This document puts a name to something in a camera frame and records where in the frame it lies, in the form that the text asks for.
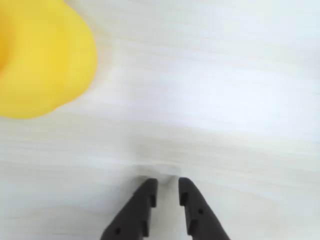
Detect yellow rubber duck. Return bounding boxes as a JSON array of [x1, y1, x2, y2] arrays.
[[0, 0, 98, 120]]

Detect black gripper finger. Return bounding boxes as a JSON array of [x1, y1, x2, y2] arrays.
[[178, 177, 231, 240], [99, 177, 159, 240]]

